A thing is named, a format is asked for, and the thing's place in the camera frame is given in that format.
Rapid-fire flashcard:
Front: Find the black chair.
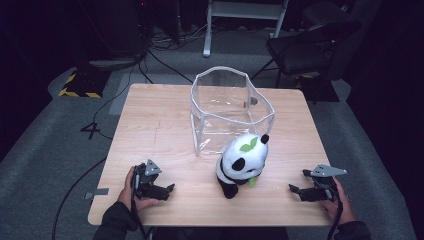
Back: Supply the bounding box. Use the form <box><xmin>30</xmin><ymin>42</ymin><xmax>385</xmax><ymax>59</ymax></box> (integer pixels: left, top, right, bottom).
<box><xmin>250</xmin><ymin>19</ymin><xmax>363</xmax><ymax>90</ymax></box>

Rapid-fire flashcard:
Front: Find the thin black floor cable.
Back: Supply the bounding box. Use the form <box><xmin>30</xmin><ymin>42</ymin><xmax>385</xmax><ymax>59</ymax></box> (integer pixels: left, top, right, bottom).
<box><xmin>138</xmin><ymin>49</ymin><xmax>198</xmax><ymax>85</ymax></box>

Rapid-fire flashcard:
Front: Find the white metal stand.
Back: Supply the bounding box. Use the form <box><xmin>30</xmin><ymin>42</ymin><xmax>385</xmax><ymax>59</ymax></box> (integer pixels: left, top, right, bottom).
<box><xmin>202</xmin><ymin>0</ymin><xmax>291</xmax><ymax>59</ymax></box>

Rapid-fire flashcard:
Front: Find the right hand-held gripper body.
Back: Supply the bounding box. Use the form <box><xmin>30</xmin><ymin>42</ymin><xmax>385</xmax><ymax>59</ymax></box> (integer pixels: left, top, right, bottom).
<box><xmin>301</xmin><ymin>163</ymin><xmax>348</xmax><ymax>202</ymax></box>

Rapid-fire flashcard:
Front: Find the panda plush toy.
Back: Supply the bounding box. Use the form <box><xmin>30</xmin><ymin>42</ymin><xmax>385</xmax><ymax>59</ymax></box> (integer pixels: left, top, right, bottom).
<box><xmin>215</xmin><ymin>133</ymin><xmax>270</xmax><ymax>200</ymax></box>

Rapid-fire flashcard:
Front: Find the clear plastic storage bag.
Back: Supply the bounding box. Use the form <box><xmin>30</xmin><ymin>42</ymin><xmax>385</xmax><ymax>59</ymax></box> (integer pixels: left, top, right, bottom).
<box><xmin>189</xmin><ymin>65</ymin><xmax>277</xmax><ymax>157</ymax></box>

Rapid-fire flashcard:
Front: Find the grey tape strip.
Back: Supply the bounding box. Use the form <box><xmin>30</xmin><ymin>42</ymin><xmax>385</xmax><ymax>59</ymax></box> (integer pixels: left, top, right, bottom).
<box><xmin>84</xmin><ymin>187</ymin><xmax>110</xmax><ymax>201</ymax></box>

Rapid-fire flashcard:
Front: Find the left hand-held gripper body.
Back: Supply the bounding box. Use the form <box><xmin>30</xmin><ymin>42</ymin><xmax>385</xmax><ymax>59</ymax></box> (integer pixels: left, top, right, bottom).
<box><xmin>131</xmin><ymin>159</ymin><xmax>164</xmax><ymax>198</ymax></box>

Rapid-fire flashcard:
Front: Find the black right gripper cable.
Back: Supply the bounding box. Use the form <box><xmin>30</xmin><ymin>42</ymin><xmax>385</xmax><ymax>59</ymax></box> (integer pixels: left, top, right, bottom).
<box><xmin>326</xmin><ymin>186</ymin><xmax>345</xmax><ymax>240</ymax></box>

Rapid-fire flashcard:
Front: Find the black yellow striped base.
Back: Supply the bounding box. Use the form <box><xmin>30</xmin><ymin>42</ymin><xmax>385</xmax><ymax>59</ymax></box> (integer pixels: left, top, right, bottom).
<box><xmin>294</xmin><ymin>73</ymin><xmax>341</xmax><ymax>103</ymax></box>
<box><xmin>57</xmin><ymin>67</ymin><xmax>112</xmax><ymax>100</ymax></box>

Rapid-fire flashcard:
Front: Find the person's left hand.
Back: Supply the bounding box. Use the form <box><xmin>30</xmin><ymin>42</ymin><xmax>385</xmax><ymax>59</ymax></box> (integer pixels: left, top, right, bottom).
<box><xmin>117</xmin><ymin>165</ymin><xmax>160</xmax><ymax>213</ymax></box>

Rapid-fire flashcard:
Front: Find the person's right hand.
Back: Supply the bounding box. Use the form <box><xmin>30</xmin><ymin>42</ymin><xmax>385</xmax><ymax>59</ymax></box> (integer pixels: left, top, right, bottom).
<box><xmin>319</xmin><ymin>177</ymin><xmax>356</xmax><ymax>225</ymax></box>

